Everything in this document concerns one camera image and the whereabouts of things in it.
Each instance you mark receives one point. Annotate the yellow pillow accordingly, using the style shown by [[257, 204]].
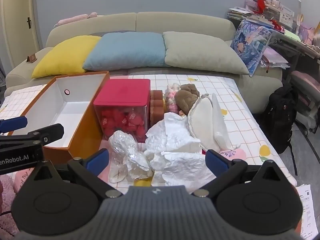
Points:
[[65, 57]]

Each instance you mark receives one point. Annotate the pink bag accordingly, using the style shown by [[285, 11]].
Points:
[[307, 31]]

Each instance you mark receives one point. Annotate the long pink plush toy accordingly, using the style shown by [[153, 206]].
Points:
[[75, 18]]

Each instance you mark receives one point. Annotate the red paper ornament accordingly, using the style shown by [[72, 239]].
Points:
[[260, 0]]

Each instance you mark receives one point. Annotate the cream door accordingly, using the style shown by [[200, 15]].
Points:
[[17, 17]]

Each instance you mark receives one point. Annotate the black backpack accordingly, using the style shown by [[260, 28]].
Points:
[[280, 115]]

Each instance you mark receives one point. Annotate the stack of books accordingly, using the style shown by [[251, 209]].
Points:
[[240, 13]]

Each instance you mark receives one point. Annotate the brown plush toy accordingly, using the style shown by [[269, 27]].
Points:
[[185, 100]]

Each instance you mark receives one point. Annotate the brown waffle plush cushion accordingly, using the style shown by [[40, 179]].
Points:
[[157, 105]]

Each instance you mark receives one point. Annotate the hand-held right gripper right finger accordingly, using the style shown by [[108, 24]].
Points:
[[215, 160]]

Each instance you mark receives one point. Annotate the checkered fruit print tablecloth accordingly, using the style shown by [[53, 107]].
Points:
[[250, 130]]

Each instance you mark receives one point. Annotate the grey study desk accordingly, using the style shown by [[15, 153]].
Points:
[[287, 38]]

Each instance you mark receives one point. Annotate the cream cloth bag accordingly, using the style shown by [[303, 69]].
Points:
[[210, 122]]

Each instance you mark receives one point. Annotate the grey-green pillow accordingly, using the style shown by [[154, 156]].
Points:
[[200, 52]]

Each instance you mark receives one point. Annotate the pink desk chair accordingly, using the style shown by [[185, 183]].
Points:
[[305, 80]]

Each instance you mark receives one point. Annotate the beige fabric sofa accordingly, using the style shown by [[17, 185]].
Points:
[[175, 20]]

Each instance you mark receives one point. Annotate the white desk calendar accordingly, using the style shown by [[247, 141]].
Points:
[[286, 19]]

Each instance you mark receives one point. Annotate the pink white knitted toy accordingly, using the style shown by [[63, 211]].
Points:
[[171, 100]]

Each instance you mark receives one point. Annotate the pink printed plush item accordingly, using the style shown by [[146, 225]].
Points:
[[237, 153], [22, 180]]

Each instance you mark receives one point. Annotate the clear plastic wrap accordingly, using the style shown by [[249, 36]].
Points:
[[125, 142]]

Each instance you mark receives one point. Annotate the light blue pillow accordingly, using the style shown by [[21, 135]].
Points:
[[125, 50]]

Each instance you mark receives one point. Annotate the blue cartoon print pillow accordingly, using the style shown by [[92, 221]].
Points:
[[250, 45]]

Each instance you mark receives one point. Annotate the orange cardboard box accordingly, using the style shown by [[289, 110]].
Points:
[[82, 140]]

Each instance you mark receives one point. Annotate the printed white paper sheets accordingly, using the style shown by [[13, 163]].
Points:
[[306, 210]]

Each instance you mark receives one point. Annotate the clear box with red lid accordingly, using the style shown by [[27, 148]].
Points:
[[122, 92]]

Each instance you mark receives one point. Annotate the pink plastic folders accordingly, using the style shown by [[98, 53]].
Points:
[[275, 56]]

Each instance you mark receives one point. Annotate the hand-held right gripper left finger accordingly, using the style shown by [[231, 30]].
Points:
[[98, 159]]

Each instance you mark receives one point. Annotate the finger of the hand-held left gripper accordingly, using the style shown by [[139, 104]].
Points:
[[51, 133], [13, 124]]

